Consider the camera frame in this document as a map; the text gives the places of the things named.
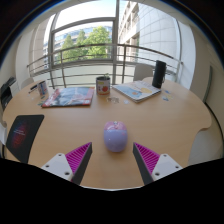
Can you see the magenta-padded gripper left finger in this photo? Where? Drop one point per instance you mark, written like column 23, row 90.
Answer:
column 59, row 165

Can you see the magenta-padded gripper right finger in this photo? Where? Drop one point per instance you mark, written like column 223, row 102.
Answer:
column 165, row 165

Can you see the purple and pink computer mouse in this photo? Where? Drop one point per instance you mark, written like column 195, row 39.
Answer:
column 115, row 138

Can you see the black mouse pad red print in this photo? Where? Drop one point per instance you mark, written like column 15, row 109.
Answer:
column 23, row 136

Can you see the small green card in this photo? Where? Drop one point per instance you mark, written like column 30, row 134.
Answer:
column 40, row 103

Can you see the red and black magazine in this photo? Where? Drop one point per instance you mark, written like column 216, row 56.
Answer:
column 70, row 96

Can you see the light blue yellow booklet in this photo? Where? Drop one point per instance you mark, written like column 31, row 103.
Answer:
column 136, row 90

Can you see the black office printer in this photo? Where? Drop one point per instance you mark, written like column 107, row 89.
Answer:
column 6, row 95

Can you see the white chair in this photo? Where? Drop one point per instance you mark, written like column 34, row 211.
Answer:
column 26, row 82
column 142, row 71

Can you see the grey metal balcony railing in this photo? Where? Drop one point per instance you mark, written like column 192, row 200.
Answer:
column 100, row 46

